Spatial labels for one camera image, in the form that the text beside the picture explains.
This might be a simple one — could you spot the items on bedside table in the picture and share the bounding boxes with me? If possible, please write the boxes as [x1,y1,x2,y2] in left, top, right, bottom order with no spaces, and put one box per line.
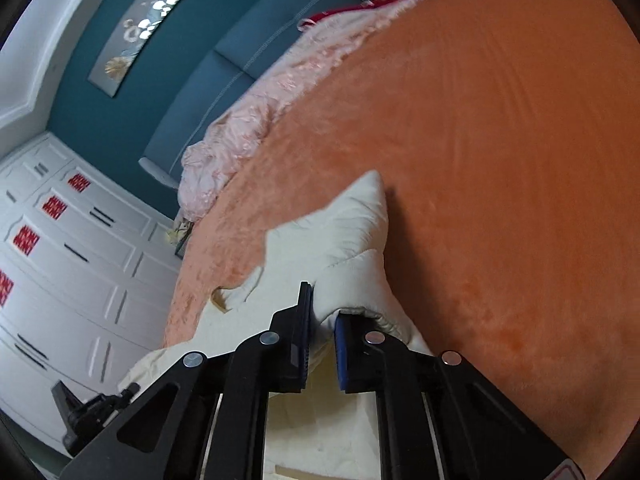
[166,214,194,260]

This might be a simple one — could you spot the pink lace bedspread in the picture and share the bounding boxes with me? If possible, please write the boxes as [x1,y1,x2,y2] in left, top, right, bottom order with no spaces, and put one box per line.
[178,0,421,222]

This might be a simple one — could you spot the cream quilted padded jacket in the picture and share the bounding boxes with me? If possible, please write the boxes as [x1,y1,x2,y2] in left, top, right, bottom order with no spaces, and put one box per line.
[121,171,430,479]

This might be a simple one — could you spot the blue upholstered headboard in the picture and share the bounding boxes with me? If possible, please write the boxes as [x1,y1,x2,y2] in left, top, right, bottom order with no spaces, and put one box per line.
[139,0,362,190]

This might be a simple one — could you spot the long floral wall painting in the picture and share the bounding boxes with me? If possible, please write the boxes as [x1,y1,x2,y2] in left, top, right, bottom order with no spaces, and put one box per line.
[89,0,180,98]

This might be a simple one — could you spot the orange plush bed blanket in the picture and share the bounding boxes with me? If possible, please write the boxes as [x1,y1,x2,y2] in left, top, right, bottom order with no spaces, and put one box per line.
[165,0,639,479]

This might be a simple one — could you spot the red pillow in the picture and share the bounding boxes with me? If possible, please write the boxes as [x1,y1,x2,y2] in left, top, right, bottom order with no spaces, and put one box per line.
[296,1,388,32]

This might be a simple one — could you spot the white wardrobe with red stickers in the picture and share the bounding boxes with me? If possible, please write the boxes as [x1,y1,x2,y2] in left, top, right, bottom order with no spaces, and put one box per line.
[1,133,181,450]

